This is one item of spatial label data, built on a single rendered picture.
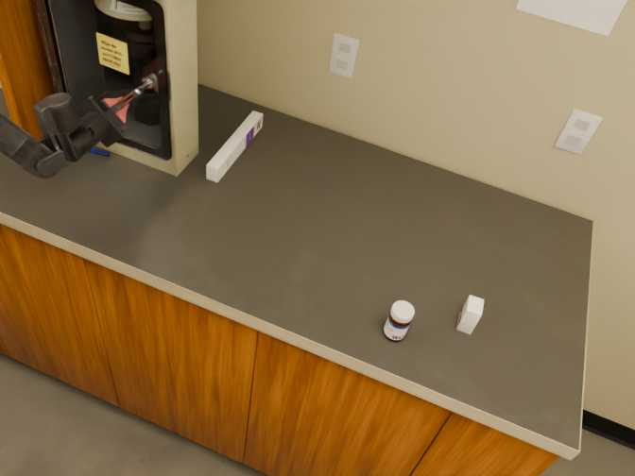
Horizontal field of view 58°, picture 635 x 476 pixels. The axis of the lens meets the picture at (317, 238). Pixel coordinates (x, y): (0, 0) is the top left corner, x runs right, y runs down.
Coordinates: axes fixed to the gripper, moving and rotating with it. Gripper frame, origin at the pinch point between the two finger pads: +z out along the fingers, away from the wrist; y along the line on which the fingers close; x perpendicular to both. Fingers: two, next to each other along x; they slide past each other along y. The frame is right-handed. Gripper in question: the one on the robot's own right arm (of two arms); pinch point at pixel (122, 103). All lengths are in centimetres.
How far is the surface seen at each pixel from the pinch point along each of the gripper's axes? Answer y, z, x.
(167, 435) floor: -93, -17, 71
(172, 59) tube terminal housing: 0.8, 5.3, -14.8
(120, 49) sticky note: 8.7, 3.9, -6.2
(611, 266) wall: -116, 45, -64
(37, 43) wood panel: 21.0, 7.9, 17.4
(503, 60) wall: -45, 46, -63
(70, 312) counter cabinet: -34, -20, 48
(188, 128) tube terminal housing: -14.3, 11.5, 0.3
